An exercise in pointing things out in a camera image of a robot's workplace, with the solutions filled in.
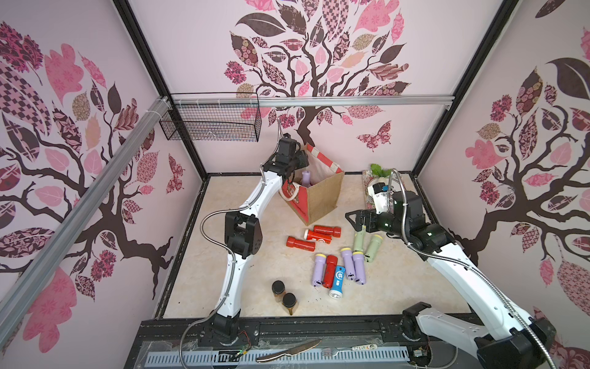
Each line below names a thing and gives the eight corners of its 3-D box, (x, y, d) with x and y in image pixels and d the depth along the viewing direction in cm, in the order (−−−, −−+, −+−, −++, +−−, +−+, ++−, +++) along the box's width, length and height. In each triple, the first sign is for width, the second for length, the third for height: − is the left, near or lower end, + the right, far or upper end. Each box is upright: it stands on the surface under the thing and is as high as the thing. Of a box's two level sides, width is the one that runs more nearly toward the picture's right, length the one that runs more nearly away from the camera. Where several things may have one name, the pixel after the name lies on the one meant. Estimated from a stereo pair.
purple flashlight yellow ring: (310, 285, 85) (310, 282, 83) (314, 255, 92) (314, 252, 90) (322, 287, 84) (323, 285, 82) (326, 257, 92) (326, 254, 90)
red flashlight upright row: (322, 286, 84) (322, 284, 83) (327, 256, 92) (327, 254, 90) (333, 289, 84) (334, 287, 82) (337, 258, 91) (338, 256, 90)
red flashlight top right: (313, 235, 97) (313, 233, 96) (313, 226, 100) (313, 224, 99) (340, 238, 96) (340, 235, 95) (340, 229, 99) (340, 226, 98)
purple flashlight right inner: (344, 280, 86) (345, 278, 83) (340, 250, 94) (341, 247, 92) (354, 280, 86) (356, 278, 83) (350, 250, 94) (351, 247, 91)
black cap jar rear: (274, 303, 81) (271, 295, 73) (275, 289, 84) (272, 280, 77) (284, 303, 81) (282, 295, 73) (285, 289, 84) (283, 280, 77)
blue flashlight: (328, 296, 82) (329, 294, 80) (334, 266, 89) (335, 264, 87) (340, 300, 81) (340, 298, 79) (345, 269, 89) (346, 267, 87)
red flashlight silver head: (303, 241, 97) (303, 236, 94) (304, 233, 99) (305, 228, 96) (331, 244, 96) (332, 240, 93) (331, 236, 98) (332, 232, 95)
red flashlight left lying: (285, 245, 96) (285, 242, 93) (287, 238, 98) (287, 235, 96) (314, 252, 94) (314, 249, 91) (315, 245, 96) (316, 241, 94)
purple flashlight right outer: (355, 284, 85) (357, 281, 83) (351, 254, 93) (352, 251, 91) (367, 284, 85) (369, 281, 83) (361, 254, 93) (363, 250, 91)
